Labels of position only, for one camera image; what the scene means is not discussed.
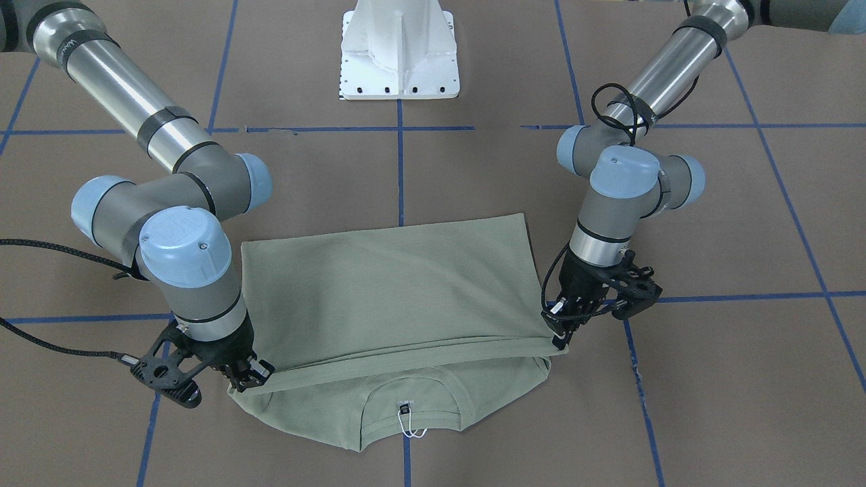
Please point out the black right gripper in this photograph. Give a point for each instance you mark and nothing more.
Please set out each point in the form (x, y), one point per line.
(229, 350)

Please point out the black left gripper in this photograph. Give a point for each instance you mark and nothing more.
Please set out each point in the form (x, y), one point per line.
(583, 279)

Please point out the olive green long-sleeve shirt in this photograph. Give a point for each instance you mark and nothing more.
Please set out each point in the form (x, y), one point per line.
(377, 332)

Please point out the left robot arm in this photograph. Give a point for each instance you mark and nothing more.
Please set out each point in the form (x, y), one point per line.
(628, 183)

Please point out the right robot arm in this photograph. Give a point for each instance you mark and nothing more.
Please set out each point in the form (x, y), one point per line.
(167, 231)

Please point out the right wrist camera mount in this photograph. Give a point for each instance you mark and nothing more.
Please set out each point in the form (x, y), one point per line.
(159, 368)

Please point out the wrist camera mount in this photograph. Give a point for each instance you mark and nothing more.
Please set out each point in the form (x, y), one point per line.
(635, 289)
(159, 368)

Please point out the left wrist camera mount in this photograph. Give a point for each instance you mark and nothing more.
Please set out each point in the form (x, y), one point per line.
(635, 289)

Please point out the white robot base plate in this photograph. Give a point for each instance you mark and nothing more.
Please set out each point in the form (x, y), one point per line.
(398, 50)

